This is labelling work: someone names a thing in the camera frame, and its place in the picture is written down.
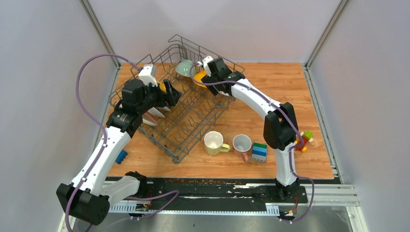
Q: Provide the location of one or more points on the yellow bowl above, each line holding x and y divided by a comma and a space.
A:
198, 77

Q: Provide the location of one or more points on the teal and yellow bowls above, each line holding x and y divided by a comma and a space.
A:
186, 68

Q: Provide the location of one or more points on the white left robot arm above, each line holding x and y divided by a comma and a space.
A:
86, 198

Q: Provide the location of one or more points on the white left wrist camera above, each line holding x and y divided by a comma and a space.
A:
147, 75

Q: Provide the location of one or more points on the green blue grey block stack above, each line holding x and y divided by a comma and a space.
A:
259, 152

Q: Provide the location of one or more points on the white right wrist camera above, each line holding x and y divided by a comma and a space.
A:
204, 64

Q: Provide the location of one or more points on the red and teal floral plate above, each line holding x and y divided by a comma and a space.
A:
154, 111

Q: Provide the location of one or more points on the yellow red blue toy block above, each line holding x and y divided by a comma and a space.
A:
121, 156

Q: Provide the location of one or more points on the pink mug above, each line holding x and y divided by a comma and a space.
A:
242, 145

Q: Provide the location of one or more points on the small red yellow green toy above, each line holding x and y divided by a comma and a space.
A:
307, 137

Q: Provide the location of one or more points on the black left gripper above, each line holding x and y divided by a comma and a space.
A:
175, 94

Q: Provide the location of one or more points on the yellow polka dot plate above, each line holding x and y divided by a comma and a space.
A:
162, 87

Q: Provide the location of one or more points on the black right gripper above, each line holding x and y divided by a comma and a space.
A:
213, 88

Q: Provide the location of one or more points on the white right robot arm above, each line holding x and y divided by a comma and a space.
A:
280, 125

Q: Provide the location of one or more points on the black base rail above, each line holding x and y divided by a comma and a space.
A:
264, 197

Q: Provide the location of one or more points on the cream and pink plate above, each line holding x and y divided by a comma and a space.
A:
149, 120

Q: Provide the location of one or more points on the yellow mug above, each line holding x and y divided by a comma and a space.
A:
214, 143

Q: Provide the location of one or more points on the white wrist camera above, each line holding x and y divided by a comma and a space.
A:
147, 75
204, 64

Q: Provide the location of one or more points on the grey wire dish rack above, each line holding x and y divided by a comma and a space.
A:
184, 125

